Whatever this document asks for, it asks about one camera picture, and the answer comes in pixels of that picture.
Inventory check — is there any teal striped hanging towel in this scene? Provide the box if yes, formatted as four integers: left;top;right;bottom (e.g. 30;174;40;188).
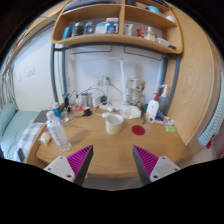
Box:
197;71;224;148

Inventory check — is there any small white box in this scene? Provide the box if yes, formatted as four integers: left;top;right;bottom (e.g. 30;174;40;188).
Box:
125;78;138;90

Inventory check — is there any white desk lamp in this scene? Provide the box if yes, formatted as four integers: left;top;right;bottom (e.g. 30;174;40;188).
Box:
73;56;128;104

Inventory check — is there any blue white-capped tube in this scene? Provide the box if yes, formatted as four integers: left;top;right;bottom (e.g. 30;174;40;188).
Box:
51;101;63;119

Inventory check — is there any wooden robot figurine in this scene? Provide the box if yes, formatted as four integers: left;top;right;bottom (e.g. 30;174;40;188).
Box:
133;79;147;104

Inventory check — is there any clear bent-nozzle squeeze bottle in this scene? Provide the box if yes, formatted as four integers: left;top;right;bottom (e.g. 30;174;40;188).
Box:
158;83;169;114

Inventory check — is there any black power cable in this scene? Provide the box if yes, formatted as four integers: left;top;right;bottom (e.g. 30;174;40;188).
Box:
105;76;125;97

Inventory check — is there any grey laptop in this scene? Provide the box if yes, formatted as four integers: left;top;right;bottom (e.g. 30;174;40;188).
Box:
33;109;51;124

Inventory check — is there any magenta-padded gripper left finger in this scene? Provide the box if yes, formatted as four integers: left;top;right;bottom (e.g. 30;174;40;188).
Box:
43;144;95;187

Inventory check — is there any small green block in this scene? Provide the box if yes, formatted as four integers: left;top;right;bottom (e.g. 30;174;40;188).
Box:
164;124;178;133

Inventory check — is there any small dark blue box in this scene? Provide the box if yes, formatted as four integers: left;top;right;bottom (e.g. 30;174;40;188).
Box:
154;111;166;125

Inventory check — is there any teal bed mattress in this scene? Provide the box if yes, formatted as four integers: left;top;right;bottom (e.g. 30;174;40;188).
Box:
0;103;41;161

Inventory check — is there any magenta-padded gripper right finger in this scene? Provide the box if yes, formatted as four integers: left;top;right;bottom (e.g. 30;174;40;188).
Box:
132;144;182;187

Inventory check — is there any white power strip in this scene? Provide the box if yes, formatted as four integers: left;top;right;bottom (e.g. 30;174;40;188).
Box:
98;103;116;113

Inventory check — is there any clear plastic water bottle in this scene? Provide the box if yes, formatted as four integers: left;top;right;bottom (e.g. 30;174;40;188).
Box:
45;110;73;152

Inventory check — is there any white wall switch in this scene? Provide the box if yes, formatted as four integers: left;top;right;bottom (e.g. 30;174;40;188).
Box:
26;67;36;78

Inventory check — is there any white red-pump lotion bottle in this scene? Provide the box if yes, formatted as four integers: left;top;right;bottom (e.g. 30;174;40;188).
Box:
145;92;161;124

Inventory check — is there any blue plaid blanket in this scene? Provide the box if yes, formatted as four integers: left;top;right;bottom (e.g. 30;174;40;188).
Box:
16;122;46;158

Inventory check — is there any wooden shelf unit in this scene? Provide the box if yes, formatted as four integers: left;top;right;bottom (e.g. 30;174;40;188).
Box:
50;0;184;55

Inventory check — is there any teal pillow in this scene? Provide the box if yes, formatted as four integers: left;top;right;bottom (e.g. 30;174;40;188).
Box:
0;103;18;134

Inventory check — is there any cream paper cup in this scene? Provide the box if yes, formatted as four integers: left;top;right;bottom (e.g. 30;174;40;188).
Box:
104;113;125;136

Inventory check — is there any grey metal desk frame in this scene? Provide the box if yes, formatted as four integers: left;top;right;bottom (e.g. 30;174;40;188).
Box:
49;42;182;116

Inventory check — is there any clear bag of pale buns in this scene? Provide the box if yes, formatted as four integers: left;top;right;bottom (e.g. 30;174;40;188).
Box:
39;130;53;146

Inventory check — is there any flat round red coaster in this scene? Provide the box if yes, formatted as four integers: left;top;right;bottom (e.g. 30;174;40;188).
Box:
131;124;146;136

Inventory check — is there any white tissue pack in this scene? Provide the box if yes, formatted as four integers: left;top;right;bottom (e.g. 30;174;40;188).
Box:
119;104;142;120

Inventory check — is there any white wall socket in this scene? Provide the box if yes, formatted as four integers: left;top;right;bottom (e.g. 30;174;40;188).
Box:
94;76;113;87

